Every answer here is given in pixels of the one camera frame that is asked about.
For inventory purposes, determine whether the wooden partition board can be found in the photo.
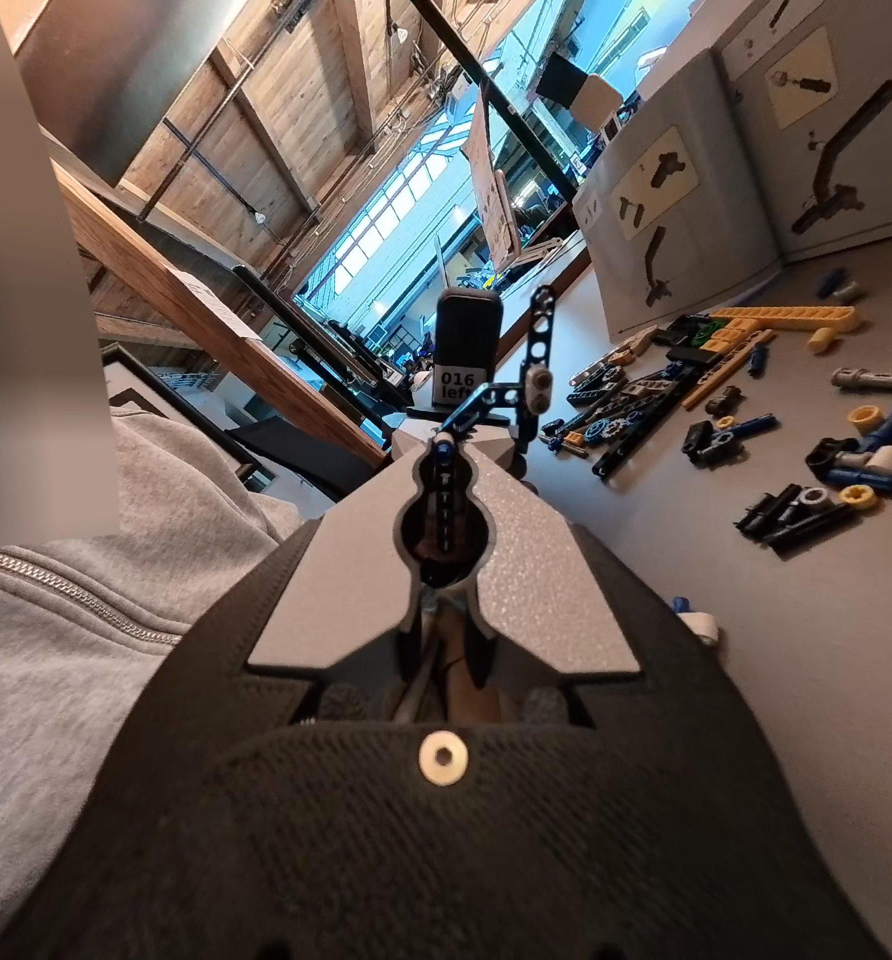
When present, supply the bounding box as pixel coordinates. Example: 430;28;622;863
52;161;389;466

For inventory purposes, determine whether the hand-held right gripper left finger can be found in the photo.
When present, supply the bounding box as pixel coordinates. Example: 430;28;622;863
245;442;440;681

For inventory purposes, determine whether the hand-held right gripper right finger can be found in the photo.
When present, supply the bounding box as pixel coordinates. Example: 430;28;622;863
459;442;642;681

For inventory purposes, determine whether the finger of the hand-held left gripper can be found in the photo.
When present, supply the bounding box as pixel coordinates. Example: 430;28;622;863
388;418;441;468
464;423;524;470

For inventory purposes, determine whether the cardboard panel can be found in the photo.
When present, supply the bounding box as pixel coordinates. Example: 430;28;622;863
467;96;521;273

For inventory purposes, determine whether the lego instruction booklet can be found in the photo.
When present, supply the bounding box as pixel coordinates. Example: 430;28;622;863
572;0;892;340

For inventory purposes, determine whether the pile of loose lego pieces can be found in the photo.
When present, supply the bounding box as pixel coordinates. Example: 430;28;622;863
539;258;892;558

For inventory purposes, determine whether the black lego beam assembly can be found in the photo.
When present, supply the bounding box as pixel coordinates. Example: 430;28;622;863
444;283;558;444

